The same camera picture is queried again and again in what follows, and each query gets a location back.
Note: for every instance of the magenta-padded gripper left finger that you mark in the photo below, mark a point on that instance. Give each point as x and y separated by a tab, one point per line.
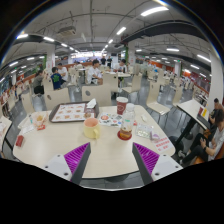
75	159

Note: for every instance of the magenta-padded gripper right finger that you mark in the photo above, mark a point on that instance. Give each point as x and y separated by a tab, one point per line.
148	159

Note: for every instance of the clear plastic tea bottle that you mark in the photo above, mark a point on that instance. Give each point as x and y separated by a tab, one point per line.
127	123

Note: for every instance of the white card with red print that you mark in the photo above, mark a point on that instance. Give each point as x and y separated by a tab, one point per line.
162	144

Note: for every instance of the yellow mug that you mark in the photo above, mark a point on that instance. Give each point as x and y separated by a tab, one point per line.
90	128

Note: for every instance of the flat round red coaster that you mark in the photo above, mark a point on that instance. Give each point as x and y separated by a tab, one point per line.
119	136

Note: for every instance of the red and white packet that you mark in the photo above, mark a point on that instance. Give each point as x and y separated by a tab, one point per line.
135	123

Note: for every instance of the small red sauce packet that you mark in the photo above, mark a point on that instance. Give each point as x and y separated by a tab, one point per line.
41	127

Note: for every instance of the dark food tray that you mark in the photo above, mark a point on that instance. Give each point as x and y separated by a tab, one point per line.
71	112

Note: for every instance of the colourful printed leaflet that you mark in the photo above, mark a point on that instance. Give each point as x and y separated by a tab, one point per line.
110	119

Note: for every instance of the white crumpled napkin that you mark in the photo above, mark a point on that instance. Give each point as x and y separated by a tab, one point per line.
91	103

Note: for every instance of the red cardboard box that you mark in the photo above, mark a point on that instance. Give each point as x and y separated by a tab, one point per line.
19	141

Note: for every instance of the small teal sanitizer bottle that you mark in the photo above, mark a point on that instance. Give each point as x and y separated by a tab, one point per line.
31	120

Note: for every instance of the red paper cup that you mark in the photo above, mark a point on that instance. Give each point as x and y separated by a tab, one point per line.
122	106

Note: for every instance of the beige chair with hole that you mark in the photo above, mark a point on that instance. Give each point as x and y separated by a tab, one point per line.
98	95
58	98

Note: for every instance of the beige side table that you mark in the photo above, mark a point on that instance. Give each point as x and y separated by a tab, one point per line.
191	108
6	128

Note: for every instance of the person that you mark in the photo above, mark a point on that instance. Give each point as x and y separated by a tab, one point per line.
38	82
122	67
217	107
56	80
63	73
109	62
216	140
93	73

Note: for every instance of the beige chair group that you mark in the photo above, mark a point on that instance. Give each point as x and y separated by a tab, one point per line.
111	81

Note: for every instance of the ceiling air conditioner unit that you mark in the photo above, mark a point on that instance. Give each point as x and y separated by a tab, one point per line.
66	31

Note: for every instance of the ceiling light group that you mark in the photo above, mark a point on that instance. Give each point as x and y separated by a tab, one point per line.
154	11

